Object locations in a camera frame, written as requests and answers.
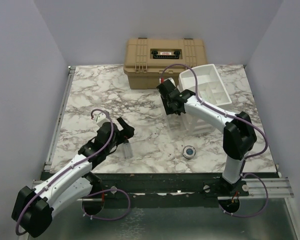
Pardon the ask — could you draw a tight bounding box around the black cap clear bottle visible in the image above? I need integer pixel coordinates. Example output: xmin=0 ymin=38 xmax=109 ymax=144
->
xmin=123 ymin=140 xmax=133 ymax=159

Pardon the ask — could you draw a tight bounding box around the white plastic drawer organizer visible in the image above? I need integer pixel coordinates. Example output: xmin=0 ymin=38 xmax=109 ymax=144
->
xmin=177 ymin=63 xmax=233 ymax=137

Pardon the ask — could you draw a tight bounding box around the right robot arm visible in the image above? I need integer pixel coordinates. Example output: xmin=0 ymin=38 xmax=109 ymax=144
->
xmin=157 ymin=79 xmax=257 ymax=196

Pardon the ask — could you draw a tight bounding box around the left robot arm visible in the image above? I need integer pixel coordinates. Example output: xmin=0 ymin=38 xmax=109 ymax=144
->
xmin=11 ymin=117 xmax=135 ymax=238

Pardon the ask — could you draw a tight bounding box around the tan plastic toolbox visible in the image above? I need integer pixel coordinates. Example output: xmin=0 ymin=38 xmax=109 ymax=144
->
xmin=123 ymin=38 xmax=208 ymax=90

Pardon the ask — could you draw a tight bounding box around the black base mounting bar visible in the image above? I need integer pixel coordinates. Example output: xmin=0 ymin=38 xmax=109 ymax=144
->
xmin=39 ymin=169 xmax=266 ymax=208

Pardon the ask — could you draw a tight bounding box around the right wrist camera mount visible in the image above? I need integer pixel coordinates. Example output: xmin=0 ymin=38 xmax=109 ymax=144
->
xmin=160 ymin=77 xmax=176 ymax=87

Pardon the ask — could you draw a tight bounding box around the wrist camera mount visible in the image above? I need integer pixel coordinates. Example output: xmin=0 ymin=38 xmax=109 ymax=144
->
xmin=91 ymin=111 xmax=110 ymax=128
xmin=160 ymin=77 xmax=176 ymax=87

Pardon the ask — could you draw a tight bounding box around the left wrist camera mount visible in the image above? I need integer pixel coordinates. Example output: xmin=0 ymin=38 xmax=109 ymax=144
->
xmin=91 ymin=111 xmax=110 ymax=128

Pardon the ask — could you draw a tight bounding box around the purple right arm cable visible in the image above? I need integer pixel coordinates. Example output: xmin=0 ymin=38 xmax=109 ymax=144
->
xmin=160 ymin=63 xmax=270 ymax=218

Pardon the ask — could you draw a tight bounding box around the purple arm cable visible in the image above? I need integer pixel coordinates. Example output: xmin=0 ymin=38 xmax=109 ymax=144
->
xmin=15 ymin=109 xmax=132 ymax=236
xmin=160 ymin=63 xmax=270 ymax=218

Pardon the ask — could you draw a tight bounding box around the black toolbox handle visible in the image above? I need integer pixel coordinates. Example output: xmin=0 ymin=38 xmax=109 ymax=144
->
xmin=151 ymin=50 xmax=181 ymax=60

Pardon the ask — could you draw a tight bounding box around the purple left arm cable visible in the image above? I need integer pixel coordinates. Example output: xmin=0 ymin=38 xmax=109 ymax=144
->
xmin=15 ymin=109 xmax=132 ymax=236

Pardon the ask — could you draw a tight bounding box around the right aluminium extrusion rail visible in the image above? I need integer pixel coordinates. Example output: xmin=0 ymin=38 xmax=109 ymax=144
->
xmin=217 ymin=178 xmax=295 ymax=200

